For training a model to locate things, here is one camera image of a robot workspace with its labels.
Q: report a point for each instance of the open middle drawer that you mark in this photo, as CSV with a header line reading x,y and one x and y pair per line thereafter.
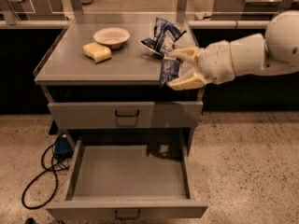
x,y
128,182

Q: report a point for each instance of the grey background counter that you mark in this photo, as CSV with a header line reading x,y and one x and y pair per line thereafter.
x,y
37,10
245,10

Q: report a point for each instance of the blue rxbar blueberry bar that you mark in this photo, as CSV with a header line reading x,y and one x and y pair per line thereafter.
x,y
169,70

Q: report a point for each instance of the grey background counter left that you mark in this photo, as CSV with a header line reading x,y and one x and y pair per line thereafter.
x,y
37,10

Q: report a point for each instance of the grey background counter right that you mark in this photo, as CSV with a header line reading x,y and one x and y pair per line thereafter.
x,y
245,10

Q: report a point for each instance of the blue power adapter box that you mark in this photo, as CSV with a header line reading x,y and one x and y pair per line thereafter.
x,y
62,148

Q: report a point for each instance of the white bowl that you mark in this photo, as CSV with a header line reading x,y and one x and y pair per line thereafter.
x,y
112,37

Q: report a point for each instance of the yellow sponge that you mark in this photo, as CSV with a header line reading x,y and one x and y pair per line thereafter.
x,y
97,52

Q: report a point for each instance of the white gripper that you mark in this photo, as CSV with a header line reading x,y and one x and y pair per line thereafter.
x,y
216,62

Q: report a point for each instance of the closed top drawer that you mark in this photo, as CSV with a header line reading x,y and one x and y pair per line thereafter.
x,y
115,115

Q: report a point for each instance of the blue white chip bag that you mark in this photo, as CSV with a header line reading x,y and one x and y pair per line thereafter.
x,y
166,34

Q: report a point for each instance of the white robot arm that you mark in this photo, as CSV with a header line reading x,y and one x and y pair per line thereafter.
x,y
274,53

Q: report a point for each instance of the grey drawer cabinet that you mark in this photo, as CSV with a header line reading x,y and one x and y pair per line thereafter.
x,y
130,75

